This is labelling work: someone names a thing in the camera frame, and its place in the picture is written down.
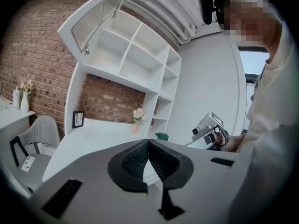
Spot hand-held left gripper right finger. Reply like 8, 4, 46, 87
149, 139, 194, 191

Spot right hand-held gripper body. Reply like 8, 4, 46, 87
185, 111, 231, 151

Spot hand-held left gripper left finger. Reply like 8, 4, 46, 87
107, 139, 149, 193

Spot white cabinet door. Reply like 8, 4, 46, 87
57, 0, 131, 63

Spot person's right forearm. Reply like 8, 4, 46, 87
225, 134, 248, 153

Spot small black box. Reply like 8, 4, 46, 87
154, 132, 169, 141

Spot white desk with drawers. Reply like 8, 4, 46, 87
42, 118, 169, 189

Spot person's right hand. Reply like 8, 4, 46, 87
213, 131, 226, 149

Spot pale pink flower bouquet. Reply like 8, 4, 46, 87
132, 108, 147, 124

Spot person's beige shirt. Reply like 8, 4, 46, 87
228, 24, 299, 224

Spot bright window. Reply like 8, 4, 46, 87
238, 46, 273, 132

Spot white shelf hutch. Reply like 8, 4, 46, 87
64, 8, 183, 141

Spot grey chair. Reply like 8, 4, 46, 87
9, 115, 61, 193

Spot white remote control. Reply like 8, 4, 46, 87
21, 155, 36, 172

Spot person's head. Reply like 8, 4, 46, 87
219, 0, 285, 53

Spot white ceiling pipes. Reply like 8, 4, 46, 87
121, 0, 225, 44

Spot white vase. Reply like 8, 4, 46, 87
20, 91, 30, 113

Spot cream flower bouquet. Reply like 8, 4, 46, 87
20, 79, 34, 94

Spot black picture frame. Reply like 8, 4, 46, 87
72, 110, 85, 129

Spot black head-worn camera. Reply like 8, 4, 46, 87
197, 0, 246, 30

